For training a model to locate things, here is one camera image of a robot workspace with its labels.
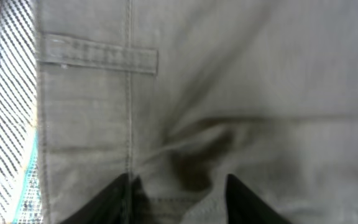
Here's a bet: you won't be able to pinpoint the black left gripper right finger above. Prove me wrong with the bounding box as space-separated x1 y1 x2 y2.
225 174 291 224

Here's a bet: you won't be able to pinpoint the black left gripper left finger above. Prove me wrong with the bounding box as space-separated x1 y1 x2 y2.
61 173 150 224

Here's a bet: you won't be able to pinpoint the grey shorts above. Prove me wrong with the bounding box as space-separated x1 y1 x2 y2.
0 0 358 224

